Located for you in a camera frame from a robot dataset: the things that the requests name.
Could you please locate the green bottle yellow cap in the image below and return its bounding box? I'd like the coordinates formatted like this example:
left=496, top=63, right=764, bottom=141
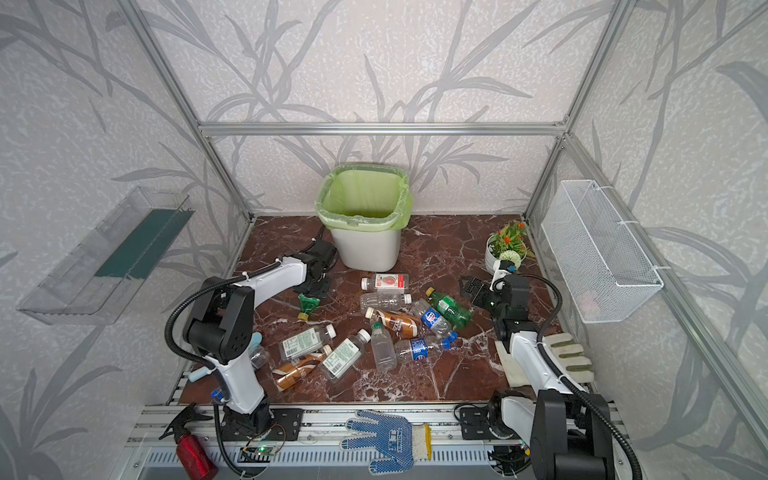
left=426, top=287, right=472, bottom=329

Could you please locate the blue label pepsi bottle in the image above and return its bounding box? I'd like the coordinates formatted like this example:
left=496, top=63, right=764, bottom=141
left=410, top=299, right=453, bottom=338

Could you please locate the brown tea bottle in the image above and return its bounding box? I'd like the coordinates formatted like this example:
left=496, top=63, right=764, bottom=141
left=272, top=345, right=332, bottom=392
left=365, top=307, right=421, bottom=339

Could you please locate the blue label crushed bottle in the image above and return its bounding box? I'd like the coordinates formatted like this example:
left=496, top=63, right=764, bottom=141
left=394, top=335, right=454, bottom=364

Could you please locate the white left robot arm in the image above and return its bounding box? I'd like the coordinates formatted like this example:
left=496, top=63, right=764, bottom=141
left=164, top=238, right=337, bottom=437

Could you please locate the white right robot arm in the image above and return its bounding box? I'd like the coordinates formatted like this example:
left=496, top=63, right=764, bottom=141
left=459, top=270, right=644, bottom=479

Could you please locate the white plastic trash bin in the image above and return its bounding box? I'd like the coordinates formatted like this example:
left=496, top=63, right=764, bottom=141
left=330, top=229, right=401, bottom=272

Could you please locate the green bin liner bag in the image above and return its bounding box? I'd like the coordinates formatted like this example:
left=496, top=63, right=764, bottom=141
left=315, top=163, right=413, bottom=233

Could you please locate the potted artificial flower plant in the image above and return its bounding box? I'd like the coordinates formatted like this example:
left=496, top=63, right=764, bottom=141
left=485, top=221, right=536, bottom=273

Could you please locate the guava juice bottle red label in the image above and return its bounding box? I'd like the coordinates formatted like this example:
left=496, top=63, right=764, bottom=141
left=361, top=273, right=409, bottom=293

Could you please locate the clear unlabelled bottle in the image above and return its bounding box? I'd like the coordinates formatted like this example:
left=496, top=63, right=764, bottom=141
left=360, top=292, right=412, bottom=314

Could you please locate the white label bottle left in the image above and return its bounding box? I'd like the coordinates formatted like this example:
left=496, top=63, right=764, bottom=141
left=279, top=324, right=337, bottom=362

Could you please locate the beige striped oven mitt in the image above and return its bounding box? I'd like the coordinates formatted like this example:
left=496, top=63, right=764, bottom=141
left=495, top=331, right=594, bottom=392

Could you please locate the light blue spatula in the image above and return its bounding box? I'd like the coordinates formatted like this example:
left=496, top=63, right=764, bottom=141
left=188, top=332, right=267, bottom=382

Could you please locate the clear bottle green cap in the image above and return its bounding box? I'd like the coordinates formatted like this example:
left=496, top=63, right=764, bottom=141
left=370, top=321, right=397, bottom=373

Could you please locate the blue label bottle far left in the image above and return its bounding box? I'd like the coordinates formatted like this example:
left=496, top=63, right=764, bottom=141
left=207, top=345, right=269, bottom=413

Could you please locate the blue dotted work glove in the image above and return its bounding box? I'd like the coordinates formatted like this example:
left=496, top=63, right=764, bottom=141
left=340, top=410, right=433, bottom=476

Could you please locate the green circuit board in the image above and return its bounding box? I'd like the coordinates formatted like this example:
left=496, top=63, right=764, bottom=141
left=238, top=445, right=282, bottom=464

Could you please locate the red spray bottle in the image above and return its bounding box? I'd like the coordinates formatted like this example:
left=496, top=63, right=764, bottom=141
left=159, top=403, right=219, bottom=480

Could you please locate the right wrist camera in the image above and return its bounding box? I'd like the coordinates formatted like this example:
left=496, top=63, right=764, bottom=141
left=490, top=259, right=517, bottom=292

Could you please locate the white wire mesh basket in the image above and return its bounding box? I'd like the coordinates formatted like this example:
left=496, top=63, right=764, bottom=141
left=542, top=180, right=664, bottom=324

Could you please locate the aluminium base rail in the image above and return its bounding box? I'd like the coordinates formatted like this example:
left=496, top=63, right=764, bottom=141
left=122, top=401, right=631, bottom=480

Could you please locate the clear wall shelf tray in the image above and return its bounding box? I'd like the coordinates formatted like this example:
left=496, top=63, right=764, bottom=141
left=17, top=187, right=194, bottom=325

